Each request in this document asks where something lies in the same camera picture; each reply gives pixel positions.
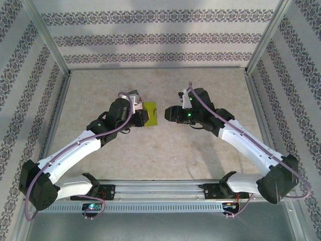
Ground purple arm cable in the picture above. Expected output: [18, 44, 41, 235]
[25, 92, 133, 221]
[188, 80, 313, 219]

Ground grey metal sheet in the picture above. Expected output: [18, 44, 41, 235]
[24, 210, 305, 241]

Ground left circuit board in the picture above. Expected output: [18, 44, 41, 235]
[82, 202, 103, 212]

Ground aluminium frame bar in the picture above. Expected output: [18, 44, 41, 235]
[67, 65, 249, 72]

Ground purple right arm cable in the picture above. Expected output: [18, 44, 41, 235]
[188, 80, 313, 219]

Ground grey slotted cable duct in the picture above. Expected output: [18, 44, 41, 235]
[34, 202, 225, 213]

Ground aluminium side rail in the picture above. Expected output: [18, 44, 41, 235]
[34, 70, 73, 183]
[243, 70, 286, 183]

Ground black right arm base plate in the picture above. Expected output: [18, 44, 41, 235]
[204, 183, 250, 201]

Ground olive card holder clear sleeves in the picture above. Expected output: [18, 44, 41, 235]
[141, 101, 159, 128]

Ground aluminium frame post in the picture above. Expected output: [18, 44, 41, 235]
[22, 0, 72, 76]
[244, 0, 298, 76]

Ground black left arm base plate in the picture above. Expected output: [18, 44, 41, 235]
[70, 184, 117, 201]

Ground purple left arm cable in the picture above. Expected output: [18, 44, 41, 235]
[25, 92, 133, 221]

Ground aluminium mounting rail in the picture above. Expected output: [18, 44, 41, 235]
[24, 178, 295, 201]

